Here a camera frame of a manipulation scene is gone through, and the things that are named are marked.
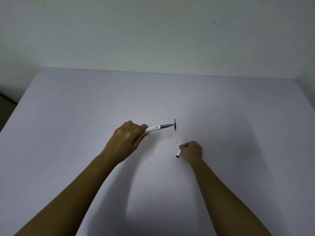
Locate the person's left hand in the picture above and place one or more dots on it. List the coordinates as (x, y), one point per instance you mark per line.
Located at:
(123, 142)

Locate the person's left forearm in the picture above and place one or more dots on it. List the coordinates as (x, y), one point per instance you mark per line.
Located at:
(73, 196)

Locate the white pen barrel grey tip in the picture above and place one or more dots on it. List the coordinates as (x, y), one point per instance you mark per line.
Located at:
(157, 127)

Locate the person's right thumb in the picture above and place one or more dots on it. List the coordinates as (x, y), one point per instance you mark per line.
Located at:
(183, 145)

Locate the person's left thumb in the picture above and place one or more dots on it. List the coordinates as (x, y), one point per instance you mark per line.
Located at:
(141, 140)

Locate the person's right hand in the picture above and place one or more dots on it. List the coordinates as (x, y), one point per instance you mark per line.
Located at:
(193, 151)

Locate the person's right forearm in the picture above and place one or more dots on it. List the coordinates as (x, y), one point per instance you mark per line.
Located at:
(221, 201)

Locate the clear pen refill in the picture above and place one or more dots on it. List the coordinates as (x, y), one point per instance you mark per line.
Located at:
(175, 130)

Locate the white pen cap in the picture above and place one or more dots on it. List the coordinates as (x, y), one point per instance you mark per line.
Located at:
(178, 153)

